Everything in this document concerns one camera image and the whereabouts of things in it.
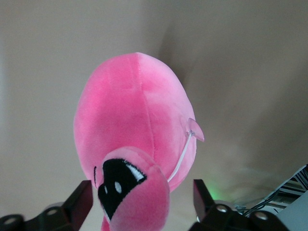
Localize brown table mat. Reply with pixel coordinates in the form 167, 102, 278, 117
0, 0, 308, 231

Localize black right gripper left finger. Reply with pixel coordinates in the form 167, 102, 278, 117
0, 179, 94, 231

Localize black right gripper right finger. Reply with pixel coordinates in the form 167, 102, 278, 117
189, 178, 291, 231

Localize bright pink round plush toy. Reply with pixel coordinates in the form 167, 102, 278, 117
73, 51, 205, 231

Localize striped aluminium frame profile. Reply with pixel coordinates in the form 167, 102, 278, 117
263, 163, 308, 231

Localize thin black cable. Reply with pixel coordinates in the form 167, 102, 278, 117
231, 196, 280, 216

